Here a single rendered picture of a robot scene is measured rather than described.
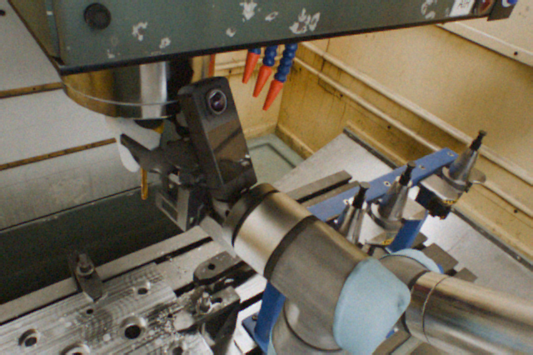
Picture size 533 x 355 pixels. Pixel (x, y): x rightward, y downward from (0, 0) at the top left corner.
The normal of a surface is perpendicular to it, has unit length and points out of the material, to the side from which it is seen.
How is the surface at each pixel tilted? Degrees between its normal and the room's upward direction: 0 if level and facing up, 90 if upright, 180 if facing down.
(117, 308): 0
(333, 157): 25
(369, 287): 16
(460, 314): 54
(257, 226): 45
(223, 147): 61
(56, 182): 90
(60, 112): 90
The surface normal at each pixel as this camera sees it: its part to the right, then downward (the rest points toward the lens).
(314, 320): -0.62, 0.46
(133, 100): 0.15, 0.65
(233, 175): 0.71, 0.08
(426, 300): -0.71, -0.50
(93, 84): -0.23, 0.59
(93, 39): 0.59, 0.58
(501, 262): -0.18, -0.59
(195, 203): 0.73, 0.55
